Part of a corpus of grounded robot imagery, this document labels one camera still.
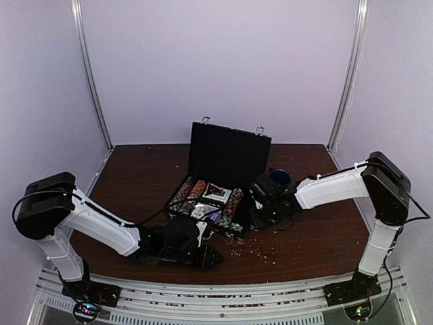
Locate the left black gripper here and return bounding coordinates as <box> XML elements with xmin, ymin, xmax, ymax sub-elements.
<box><xmin>162</xmin><ymin>244</ymin><xmax>224</xmax><ymax>270</ymax></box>

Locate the dark blue mug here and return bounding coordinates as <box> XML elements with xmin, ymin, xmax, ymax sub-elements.
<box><xmin>269</xmin><ymin>169</ymin><xmax>292</xmax><ymax>186</ymax></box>

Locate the clear round dealer button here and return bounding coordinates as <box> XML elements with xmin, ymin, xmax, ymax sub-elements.
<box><xmin>191</xmin><ymin>204</ymin><xmax>207</xmax><ymax>219</ymax></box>

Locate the playing card deck box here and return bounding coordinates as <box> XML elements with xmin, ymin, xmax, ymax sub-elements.
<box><xmin>190</xmin><ymin>203</ymin><xmax>217</xmax><ymax>219</ymax></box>
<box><xmin>202</xmin><ymin>183</ymin><xmax>232</xmax><ymax>204</ymax></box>

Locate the brown poker chip roll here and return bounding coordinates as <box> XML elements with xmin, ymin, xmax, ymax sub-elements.
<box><xmin>189</xmin><ymin>180</ymin><xmax>207</xmax><ymax>198</ymax></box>

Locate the black poker case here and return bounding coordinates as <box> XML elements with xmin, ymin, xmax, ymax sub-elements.
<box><xmin>166</xmin><ymin>116</ymin><xmax>271</xmax><ymax>238</ymax></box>

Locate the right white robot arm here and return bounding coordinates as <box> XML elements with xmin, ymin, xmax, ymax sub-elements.
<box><xmin>249</xmin><ymin>151</ymin><xmax>411</xmax><ymax>299</ymax></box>

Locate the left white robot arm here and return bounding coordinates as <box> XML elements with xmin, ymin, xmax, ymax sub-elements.
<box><xmin>12</xmin><ymin>172</ymin><xmax>223</xmax><ymax>301</ymax></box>

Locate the right poker chip row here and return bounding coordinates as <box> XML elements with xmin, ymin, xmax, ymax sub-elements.
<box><xmin>219</xmin><ymin>188</ymin><xmax>244</xmax><ymax>228</ymax></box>

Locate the poker chip row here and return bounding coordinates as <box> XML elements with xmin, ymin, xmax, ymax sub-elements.
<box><xmin>178</xmin><ymin>198</ymin><xmax>198</xmax><ymax>217</ymax></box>
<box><xmin>219</xmin><ymin>188</ymin><xmax>244</xmax><ymax>228</ymax></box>
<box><xmin>168</xmin><ymin>176</ymin><xmax>197</xmax><ymax>217</ymax></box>

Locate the purple small blind button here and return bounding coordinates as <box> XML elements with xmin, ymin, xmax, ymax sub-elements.
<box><xmin>207</xmin><ymin>211</ymin><xmax>222</xmax><ymax>224</ymax></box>

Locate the left poker chip row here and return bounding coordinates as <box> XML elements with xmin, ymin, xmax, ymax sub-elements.
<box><xmin>168</xmin><ymin>176</ymin><xmax>197</xmax><ymax>217</ymax></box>

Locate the triangular all-in button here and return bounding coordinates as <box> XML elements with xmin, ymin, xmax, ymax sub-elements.
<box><xmin>203</xmin><ymin>183</ymin><xmax>225</xmax><ymax>200</ymax></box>

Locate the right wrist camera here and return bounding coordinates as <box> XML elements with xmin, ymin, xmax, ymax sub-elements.
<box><xmin>250</xmin><ymin>174</ymin><xmax>285</xmax><ymax>209</ymax></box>

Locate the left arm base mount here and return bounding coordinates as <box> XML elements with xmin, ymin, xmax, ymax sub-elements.
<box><xmin>62</xmin><ymin>280</ymin><xmax>121</xmax><ymax>307</ymax></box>

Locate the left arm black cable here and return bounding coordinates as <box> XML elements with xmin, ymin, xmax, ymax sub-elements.
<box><xmin>11</xmin><ymin>189</ymin><xmax>170</xmax><ymax>234</ymax></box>

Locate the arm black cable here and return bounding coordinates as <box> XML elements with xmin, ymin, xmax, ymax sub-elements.
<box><xmin>11</xmin><ymin>189</ymin><xmax>170</xmax><ymax>234</ymax></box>
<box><xmin>368</xmin><ymin>158</ymin><xmax>432</xmax><ymax>305</ymax></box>

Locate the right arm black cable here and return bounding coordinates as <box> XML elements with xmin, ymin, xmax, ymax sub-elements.
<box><xmin>368</xmin><ymin>158</ymin><xmax>432</xmax><ymax>305</ymax></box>

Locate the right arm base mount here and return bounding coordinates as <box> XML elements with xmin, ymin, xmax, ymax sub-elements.
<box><xmin>323</xmin><ymin>272</ymin><xmax>382</xmax><ymax>307</ymax></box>

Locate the aluminium front rail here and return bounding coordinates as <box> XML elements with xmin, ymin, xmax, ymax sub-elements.
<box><xmin>24</xmin><ymin>267</ymin><xmax>421</xmax><ymax>324</ymax></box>

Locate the right aluminium frame post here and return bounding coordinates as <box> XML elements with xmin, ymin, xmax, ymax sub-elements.
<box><xmin>327</xmin><ymin>0</ymin><xmax>370</xmax><ymax>154</ymax></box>

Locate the aluminium frame post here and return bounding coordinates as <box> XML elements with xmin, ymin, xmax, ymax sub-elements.
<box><xmin>327</xmin><ymin>0</ymin><xmax>370</xmax><ymax>154</ymax></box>
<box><xmin>70</xmin><ymin>0</ymin><xmax>114</xmax><ymax>151</ymax></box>

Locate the left aluminium frame post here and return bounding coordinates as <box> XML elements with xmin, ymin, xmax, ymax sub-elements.
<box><xmin>70</xmin><ymin>0</ymin><xmax>114</xmax><ymax>151</ymax></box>

